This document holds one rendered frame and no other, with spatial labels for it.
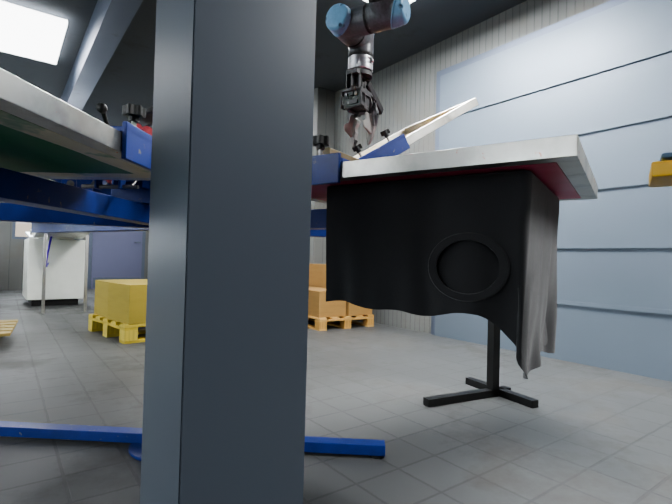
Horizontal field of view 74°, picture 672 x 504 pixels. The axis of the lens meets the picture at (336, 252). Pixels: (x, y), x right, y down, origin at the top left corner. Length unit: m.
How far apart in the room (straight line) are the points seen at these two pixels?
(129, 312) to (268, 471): 3.60
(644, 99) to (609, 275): 1.28
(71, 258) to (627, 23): 6.99
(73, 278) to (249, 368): 6.93
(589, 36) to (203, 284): 4.03
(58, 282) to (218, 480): 6.92
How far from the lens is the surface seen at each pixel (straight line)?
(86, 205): 1.32
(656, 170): 0.98
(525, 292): 0.97
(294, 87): 0.67
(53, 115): 0.79
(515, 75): 4.58
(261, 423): 0.65
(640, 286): 3.83
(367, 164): 1.01
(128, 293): 4.22
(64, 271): 7.48
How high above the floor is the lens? 0.76
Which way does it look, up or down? 1 degrees up
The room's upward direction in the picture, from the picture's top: 1 degrees clockwise
